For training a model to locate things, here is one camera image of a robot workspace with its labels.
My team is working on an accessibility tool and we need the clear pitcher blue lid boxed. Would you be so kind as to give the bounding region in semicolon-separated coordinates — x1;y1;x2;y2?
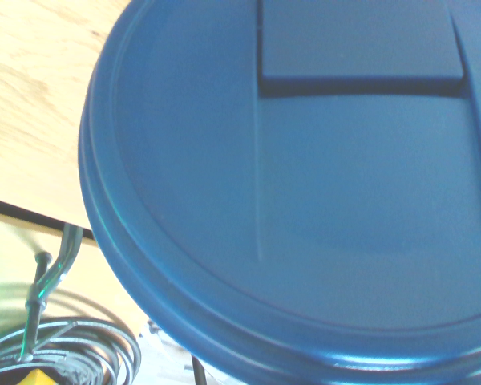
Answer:
76;0;481;385

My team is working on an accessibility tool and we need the yellow block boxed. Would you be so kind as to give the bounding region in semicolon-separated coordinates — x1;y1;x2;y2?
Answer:
25;370;54;385

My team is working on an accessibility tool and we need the grey wire rack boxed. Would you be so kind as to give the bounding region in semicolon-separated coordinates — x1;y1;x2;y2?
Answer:
0;316;143;385

